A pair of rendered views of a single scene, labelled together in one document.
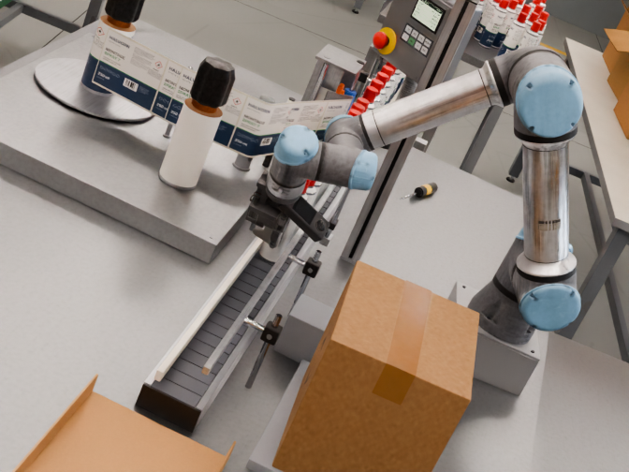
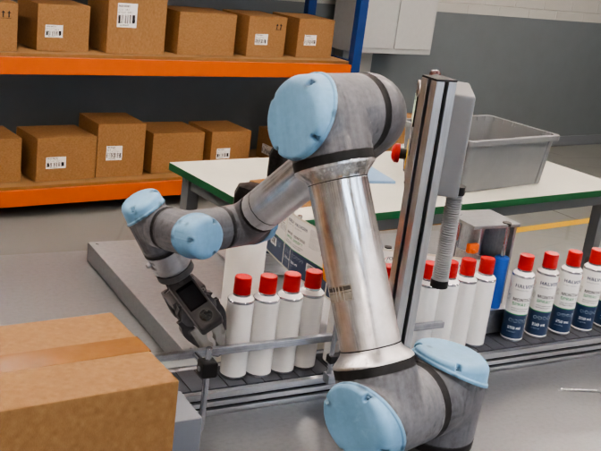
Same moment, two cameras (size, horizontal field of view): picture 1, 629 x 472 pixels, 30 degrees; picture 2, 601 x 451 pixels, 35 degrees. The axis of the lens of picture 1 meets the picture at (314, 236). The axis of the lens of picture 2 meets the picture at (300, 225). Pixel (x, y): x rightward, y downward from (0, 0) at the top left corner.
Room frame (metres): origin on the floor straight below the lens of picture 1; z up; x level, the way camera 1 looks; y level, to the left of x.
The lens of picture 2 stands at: (1.33, -1.35, 1.72)
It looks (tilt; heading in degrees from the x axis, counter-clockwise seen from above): 17 degrees down; 55
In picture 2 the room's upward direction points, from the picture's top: 7 degrees clockwise
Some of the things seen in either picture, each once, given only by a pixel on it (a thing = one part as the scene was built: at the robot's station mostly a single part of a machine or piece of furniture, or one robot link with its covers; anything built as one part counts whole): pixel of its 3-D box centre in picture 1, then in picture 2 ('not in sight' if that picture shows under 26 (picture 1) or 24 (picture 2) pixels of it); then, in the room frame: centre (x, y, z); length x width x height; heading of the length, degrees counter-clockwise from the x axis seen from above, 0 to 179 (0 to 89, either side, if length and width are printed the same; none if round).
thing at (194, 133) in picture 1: (197, 122); (246, 249); (2.39, 0.33, 1.03); 0.09 x 0.09 x 0.30
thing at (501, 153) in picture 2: not in sight; (476, 152); (4.17, 1.46, 0.91); 0.60 x 0.40 x 0.22; 7
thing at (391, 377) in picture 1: (379, 387); (38, 445); (1.74, -0.21, 0.99); 0.30 x 0.24 x 0.27; 0
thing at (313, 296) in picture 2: not in sight; (308, 318); (2.38, 0.06, 0.98); 0.05 x 0.05 x 0.20
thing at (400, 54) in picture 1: (425, 30); (436, 135); (2.55, -0.04, 1.38); 0.17 x 0.10 x 0.19; 51
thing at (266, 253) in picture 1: (286, 217); (238, 326); (2.22, 0.07, 0.98); 0.05 x 0.05 x 0.20
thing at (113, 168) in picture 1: (141, 132); (282, 287); (2.60, 0.49, 0.86); 0.80 x 0.67 x 0.05; 176
